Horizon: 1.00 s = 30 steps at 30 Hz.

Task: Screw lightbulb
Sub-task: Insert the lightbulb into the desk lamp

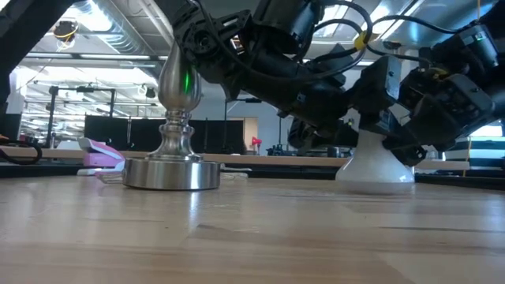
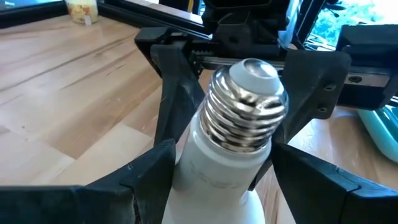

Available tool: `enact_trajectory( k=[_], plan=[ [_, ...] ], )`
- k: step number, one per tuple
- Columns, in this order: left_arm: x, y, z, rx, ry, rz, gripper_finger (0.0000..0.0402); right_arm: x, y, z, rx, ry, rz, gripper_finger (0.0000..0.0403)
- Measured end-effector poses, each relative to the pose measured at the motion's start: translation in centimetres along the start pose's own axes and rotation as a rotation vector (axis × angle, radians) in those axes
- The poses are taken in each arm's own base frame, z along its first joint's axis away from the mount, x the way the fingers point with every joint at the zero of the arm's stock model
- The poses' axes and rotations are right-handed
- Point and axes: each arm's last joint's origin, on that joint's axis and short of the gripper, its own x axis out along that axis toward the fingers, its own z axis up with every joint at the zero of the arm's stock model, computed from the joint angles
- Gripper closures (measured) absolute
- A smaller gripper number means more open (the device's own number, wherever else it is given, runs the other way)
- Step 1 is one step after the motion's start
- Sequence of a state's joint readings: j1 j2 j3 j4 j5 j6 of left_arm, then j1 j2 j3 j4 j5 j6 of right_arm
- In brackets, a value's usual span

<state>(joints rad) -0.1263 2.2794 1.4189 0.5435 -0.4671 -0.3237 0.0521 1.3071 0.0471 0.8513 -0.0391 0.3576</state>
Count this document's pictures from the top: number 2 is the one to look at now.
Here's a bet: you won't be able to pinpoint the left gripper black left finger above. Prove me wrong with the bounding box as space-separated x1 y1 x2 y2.
0 139 177 224

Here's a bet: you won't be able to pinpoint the black aluminium table frame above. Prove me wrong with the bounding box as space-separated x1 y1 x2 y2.
0 0 212 40

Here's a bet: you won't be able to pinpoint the white LED light bulb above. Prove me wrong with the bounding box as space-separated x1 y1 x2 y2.
161 58 289 224

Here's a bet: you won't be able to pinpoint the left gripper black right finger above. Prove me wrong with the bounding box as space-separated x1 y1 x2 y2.
248 142 398 224

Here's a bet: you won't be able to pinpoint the teal calculator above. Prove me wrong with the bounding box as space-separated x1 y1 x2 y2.
357 104 398 164

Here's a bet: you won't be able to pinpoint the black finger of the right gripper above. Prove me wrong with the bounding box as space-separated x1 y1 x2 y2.
273 50 353 143
150 42 206 146

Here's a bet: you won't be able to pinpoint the clear jar yellow contents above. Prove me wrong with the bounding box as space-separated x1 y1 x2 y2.
64 0 100 25

